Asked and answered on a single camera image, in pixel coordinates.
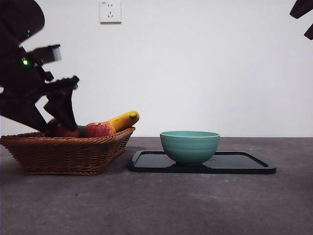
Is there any dark red plum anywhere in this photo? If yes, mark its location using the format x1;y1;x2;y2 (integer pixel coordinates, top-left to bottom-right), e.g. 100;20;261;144
45;118;81;138

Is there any teal ribbed bowl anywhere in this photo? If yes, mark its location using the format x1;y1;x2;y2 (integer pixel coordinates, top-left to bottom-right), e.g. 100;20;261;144
159;131;221;167

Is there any red apple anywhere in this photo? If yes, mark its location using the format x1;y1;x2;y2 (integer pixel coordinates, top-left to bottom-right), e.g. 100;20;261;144
84;122;111;138

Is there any brown wicker basket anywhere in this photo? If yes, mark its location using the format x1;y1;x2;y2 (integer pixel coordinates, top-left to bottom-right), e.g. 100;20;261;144
0;126;136;176

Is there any orange textured fruit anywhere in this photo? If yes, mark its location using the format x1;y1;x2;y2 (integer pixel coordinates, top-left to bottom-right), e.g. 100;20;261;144
105;121;117;135

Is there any yellow banana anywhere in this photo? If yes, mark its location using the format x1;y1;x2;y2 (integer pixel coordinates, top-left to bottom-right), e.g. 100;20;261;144
107;110;140;133

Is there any black rectangular tray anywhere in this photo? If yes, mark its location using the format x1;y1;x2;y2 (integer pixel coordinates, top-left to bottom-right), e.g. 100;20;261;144
128;150;277;174

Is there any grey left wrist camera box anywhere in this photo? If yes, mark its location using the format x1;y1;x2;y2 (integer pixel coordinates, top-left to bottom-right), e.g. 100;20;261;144
26;44;62;65

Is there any white wall socket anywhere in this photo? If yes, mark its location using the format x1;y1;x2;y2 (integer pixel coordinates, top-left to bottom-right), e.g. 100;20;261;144
100;0;122;24

